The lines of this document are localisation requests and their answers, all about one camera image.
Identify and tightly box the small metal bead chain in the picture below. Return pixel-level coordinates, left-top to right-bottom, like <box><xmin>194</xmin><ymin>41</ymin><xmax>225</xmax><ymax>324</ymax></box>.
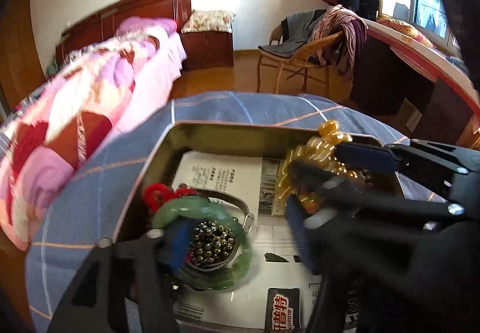
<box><xmin>187</xmin><ymin>219</ymin><xmax>238</xmax><ymax>269</ymax></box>

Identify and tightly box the wooden nightstand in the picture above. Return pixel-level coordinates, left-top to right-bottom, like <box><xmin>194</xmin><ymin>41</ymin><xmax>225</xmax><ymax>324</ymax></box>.
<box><xmin>181</xmin><ymin>31</ymin><xmax>233</xmax><ymax>70</ymax></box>

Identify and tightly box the bed with patchwork quilt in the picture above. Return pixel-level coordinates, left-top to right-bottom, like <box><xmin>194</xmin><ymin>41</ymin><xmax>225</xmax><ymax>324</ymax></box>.
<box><xmin>1</xmin><ymin>27</ymin><xmax>186</xmax><ymax>252</ymax></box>

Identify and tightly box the pink metal tin box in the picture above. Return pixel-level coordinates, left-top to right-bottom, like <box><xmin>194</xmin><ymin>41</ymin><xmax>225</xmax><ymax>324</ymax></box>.
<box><xmin>112</xmin><ymin>121</ymin><xmax>406</xmax><ymax>333</ymax></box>

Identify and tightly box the gold pearl bead necklace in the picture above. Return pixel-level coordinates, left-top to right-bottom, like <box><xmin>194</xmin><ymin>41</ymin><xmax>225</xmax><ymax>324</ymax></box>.
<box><xmin>275</xmin><ymin>118</ymin><xmax>370</xmax><ymax>214</ymax></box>

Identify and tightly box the floral cushion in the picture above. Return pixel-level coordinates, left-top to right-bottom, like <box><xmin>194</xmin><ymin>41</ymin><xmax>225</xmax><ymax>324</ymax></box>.
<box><xmin>181</xmin><ymin>10</ymin><xmax>235</xmax><ymax>33</ymax></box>

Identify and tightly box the wicker chair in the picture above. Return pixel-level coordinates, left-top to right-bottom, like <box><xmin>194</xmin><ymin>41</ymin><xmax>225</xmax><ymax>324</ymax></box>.
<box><xmin>256</xmin><ymin>31</ymin><xmax>344</xmax><ymax>97</ymax></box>

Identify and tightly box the purple pillow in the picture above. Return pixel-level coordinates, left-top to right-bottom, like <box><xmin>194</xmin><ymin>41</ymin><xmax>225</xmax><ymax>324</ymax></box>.
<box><xmin>115</xmin><ymin>16</ymin><xmax>177</xmax><ymax>36</ymax></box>

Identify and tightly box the wooden headboard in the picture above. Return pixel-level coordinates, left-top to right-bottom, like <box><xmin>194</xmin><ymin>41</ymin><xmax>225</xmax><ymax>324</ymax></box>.
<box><xmin>55</xmin><ymin>0</ymin><xmax>192</xmax><ymax>66</ymax></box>

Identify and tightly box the grey clothing on chair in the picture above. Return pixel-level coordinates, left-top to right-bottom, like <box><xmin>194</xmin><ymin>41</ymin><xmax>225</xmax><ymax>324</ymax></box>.
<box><xmin>259</xmin><ymin>10</ymin><xmax>326</xmax><ymax>59</ymax></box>

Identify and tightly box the blue plaid tablecloth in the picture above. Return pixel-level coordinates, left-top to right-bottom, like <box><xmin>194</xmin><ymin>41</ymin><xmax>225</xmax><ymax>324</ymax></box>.
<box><xmin>25</xmin><ymin>92</ymin><xmax>410</xmax><ymax>332</ymax></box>

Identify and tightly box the dark desk with red cover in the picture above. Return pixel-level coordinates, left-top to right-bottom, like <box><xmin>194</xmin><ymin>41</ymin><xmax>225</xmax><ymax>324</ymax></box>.
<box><xmin>350</xmin><ymin>20</ymin><xmax>479</xmax><ymax>149</ymax></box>

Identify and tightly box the wooden wardrobe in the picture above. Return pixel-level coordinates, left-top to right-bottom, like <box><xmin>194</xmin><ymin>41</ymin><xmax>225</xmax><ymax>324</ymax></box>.
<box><xmin>1</xmin><ymin>0</ymin><xmax>46</xmax><ymax>114</ymax></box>

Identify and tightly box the red knot coin charm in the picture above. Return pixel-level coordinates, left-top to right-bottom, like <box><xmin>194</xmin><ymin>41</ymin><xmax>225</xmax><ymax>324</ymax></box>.
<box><xmin>142</xmin><ymin>183</ymin><xmax>198</xmax><ymax>215</ymax></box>

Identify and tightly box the green jade bracelet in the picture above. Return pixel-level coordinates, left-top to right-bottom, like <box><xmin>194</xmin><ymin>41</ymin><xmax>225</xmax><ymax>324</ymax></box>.
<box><xmin>150</xmin><ymin>195</ymin><xmax>256</xmax><ymax>293</ymax></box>

